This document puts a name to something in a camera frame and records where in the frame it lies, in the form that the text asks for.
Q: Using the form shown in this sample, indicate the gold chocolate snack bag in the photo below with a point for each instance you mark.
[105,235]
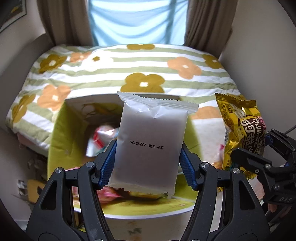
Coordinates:
[244,127]

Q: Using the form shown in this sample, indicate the pink striped snack bag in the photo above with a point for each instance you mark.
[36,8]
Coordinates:
[100,139]

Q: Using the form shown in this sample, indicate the brown curtain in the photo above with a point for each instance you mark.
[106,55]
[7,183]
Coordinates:
[66,22]
[209,25]

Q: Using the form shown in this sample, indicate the framed landscape picture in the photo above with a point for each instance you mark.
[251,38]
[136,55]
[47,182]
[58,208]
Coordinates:
[12,11]

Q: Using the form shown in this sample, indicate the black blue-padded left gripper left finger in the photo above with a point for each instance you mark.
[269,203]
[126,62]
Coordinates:
[53,216]

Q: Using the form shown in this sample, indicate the floral striped quilt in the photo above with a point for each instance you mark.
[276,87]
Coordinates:
[65,72]

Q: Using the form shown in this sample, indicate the person's hand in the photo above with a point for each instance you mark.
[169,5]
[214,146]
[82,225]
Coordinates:
[272,207]

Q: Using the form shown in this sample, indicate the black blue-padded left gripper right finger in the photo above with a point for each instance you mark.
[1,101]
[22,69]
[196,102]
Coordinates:
[242,217]

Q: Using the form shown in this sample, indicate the brown left curtain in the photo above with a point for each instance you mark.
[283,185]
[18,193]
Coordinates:
[66,22]

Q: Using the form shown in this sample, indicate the brown right curtain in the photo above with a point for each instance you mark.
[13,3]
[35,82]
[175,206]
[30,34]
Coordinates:
[209,25]

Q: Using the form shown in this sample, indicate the white plain snack packet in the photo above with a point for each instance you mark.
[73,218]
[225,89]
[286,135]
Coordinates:
[149,143]

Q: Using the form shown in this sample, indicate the green cardboard snack box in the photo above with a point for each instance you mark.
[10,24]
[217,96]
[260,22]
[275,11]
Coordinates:
[75,123]

